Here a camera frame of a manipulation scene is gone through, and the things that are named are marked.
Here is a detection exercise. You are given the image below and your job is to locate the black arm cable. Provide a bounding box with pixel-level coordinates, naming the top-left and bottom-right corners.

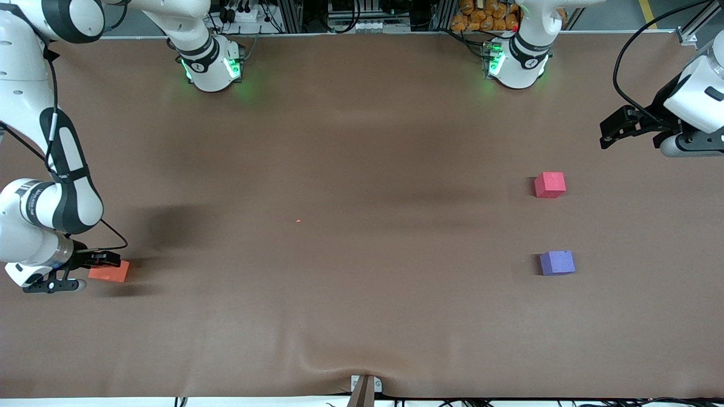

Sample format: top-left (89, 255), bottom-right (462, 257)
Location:
top-left (613, 0), bottom-right (711, 124)
top-left (42, 47), bottom-right (129, 253)

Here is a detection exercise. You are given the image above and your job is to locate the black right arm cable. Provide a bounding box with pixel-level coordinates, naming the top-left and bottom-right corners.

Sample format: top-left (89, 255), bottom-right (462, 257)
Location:
top-left (42, 47), bottom-right (129, 253)

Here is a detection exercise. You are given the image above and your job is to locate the bag of orange objects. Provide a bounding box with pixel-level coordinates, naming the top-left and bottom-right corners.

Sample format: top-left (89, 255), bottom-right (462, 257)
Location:
top-left (450, 0), bottom-right (521, 32)

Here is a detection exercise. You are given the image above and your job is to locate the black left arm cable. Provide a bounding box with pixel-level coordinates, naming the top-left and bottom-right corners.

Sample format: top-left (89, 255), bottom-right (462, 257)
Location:
top-left (613, 0), bottom-right (711, 124)

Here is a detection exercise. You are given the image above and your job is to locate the orange foam block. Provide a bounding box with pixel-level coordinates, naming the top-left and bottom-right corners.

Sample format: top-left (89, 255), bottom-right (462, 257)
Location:
top-left (88, 259), bottom-right (130, 283)

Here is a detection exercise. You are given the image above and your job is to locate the brown table cover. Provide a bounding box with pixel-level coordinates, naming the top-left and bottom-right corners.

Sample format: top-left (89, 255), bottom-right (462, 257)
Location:
top-left (0, 31), bottom-right (724, 400)

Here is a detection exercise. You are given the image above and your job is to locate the purple foam block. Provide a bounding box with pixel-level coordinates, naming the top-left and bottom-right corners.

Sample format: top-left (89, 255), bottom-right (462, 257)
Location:
top-left (539, 250), bottom-right (576, 276)

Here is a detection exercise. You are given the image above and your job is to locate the metal bracket with brown post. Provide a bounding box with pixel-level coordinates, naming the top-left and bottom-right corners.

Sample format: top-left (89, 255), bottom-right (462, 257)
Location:
top-left (346, 374), bottom-right (383, 407)

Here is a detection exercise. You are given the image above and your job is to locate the red foam block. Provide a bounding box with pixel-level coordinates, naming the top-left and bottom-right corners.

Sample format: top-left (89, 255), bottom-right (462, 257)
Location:
top-left (535, 172), bottom-right (567, 199)

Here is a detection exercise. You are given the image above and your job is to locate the white power strip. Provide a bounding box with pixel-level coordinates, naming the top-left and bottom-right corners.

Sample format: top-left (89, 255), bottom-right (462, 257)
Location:
top-left (225, 5), bottom-right (262, 24)

